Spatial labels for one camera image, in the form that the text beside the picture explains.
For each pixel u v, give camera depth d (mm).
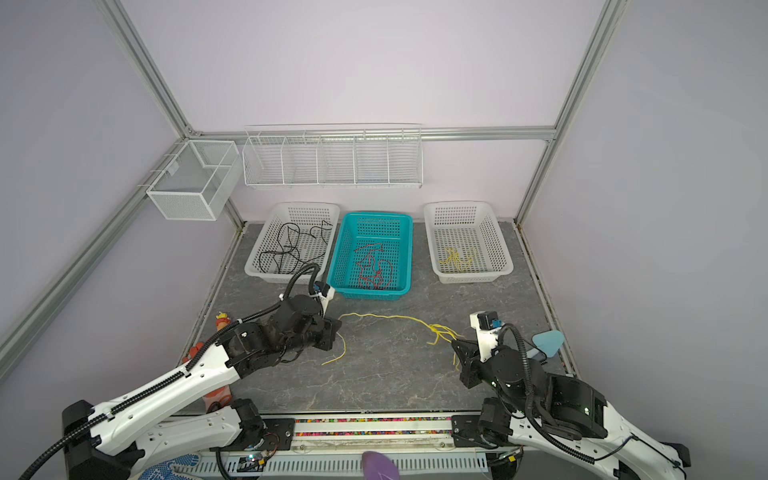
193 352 883
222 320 912
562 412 450
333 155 981
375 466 707
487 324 543
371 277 1046
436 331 683
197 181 990
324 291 655
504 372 467
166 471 682
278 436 732
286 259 1084
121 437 404
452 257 1078
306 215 1157
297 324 544
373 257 1095
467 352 588
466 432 736
